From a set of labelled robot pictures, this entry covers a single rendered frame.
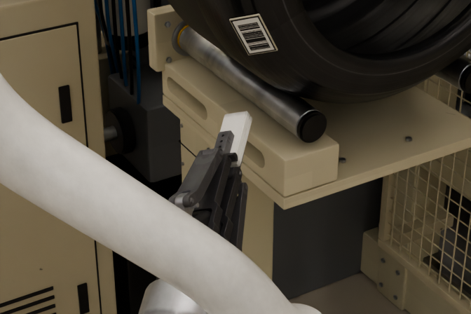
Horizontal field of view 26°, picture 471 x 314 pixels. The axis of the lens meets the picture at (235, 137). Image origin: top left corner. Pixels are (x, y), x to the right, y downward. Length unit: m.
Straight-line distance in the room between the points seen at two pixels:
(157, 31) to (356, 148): 0.35
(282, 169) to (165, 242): 0.58
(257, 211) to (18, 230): 0.45
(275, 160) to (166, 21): 0.33
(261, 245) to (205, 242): 1.14
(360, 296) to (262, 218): 0.67
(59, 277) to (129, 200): 1.28
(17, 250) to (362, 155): 0.78
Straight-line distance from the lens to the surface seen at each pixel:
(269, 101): 1.38
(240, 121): 1.15
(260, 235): 1.91
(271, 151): 1.36
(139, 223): 0.78
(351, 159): 1.47
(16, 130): 0.78
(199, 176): 1.06
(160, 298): 0.99
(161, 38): 1.58
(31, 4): 1.78
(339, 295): 2.51
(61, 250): 2.03
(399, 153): 1.49
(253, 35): 1.24
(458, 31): 1.42
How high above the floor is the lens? 1.55
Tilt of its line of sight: 29 degrees down
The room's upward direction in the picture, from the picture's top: straight up
